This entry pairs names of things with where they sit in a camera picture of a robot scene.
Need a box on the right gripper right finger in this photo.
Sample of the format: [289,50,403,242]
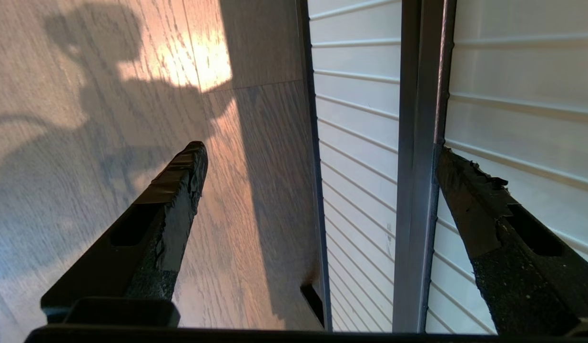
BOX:
[435,146,588,335]

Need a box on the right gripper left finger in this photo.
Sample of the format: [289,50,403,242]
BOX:
[41,141,209,327]

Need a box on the black cabinet handle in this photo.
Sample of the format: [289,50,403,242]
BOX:
[392,0,457,333]

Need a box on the white fluted drawer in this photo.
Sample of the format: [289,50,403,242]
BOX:
[304,0,588,334]

